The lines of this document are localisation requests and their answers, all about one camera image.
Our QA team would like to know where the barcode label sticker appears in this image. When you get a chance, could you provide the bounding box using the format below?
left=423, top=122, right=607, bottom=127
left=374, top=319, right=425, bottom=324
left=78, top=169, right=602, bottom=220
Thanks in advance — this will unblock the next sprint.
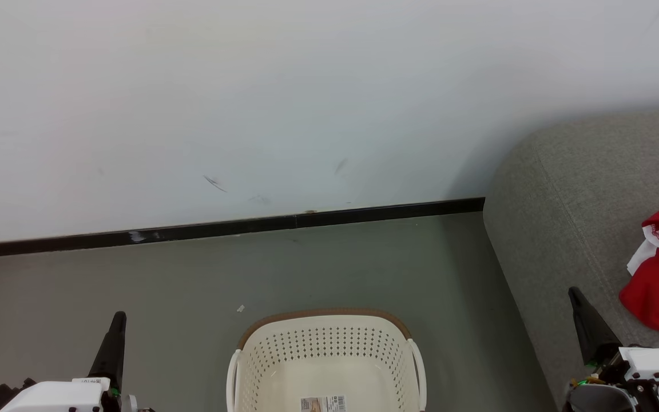
left=300, top=395, right=346, bottom=412

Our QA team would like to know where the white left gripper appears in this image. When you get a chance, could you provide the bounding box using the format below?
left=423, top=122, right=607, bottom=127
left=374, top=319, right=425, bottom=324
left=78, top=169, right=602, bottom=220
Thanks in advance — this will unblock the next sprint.
left=0, top=311, right=128, bottom=412

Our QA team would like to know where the grey fabric sofa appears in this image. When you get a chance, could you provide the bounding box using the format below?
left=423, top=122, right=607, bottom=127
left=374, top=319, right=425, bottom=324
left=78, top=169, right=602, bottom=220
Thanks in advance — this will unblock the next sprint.
left=483, top=103, right=659, bottom=412

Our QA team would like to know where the dark skirting board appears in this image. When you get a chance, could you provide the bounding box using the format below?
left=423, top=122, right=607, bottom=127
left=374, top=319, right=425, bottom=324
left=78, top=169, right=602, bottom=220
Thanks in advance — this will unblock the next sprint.
left=0, top=197, right=486, bottom=260

